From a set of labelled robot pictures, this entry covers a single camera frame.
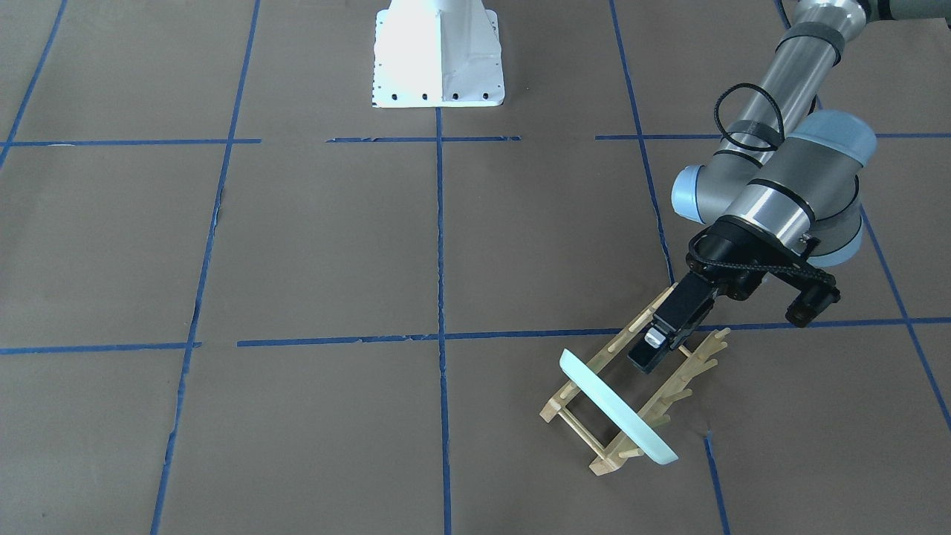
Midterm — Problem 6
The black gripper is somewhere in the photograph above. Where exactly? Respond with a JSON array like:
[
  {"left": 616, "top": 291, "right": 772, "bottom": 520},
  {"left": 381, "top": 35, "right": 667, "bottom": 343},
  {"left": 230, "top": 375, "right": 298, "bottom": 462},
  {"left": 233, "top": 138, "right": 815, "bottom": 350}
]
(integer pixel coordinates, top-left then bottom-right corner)
[{"left": 627, "top": 223, "right": 765, "bottom": 374}]

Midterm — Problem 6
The light green round plate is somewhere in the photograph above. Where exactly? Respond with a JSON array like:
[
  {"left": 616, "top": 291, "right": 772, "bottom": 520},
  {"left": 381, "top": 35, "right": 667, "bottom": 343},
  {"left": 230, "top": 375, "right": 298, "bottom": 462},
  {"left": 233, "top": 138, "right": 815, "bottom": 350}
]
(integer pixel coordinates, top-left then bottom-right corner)
[{"left": 558, "top": 348, "right": 678, "bottom": 465}]

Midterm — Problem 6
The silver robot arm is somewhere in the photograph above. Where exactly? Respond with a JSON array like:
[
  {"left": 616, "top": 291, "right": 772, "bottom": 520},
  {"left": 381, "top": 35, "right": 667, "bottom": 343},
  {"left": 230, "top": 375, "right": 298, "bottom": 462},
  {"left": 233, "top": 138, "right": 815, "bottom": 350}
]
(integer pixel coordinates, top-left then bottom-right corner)
[{"left": 629, "top": 1, "right": 949, "bottom": 373}]

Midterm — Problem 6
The wooden dish rack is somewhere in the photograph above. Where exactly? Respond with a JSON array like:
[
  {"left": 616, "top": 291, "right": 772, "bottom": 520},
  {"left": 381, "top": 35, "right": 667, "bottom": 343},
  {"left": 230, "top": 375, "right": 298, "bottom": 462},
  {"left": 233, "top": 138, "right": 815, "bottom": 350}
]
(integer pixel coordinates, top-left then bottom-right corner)
[{"left": 539, "top": 287, "right": 731, "bottom": 476}]

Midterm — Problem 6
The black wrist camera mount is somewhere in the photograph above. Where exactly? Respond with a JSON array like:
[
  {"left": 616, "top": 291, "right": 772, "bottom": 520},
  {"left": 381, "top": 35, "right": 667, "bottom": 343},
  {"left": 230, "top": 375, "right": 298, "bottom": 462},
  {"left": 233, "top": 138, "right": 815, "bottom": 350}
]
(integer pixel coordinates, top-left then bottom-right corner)
[{"left": 765, "top": 255, "right": 841, "bottom": 328}]

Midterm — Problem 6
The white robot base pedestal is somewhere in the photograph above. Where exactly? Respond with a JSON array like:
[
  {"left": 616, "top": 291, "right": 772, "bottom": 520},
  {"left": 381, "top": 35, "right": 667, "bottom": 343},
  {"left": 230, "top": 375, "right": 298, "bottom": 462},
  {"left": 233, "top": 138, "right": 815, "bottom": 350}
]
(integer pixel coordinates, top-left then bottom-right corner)
[{"left": 371, "top": 1, "right": 506, "bottom": 108}]

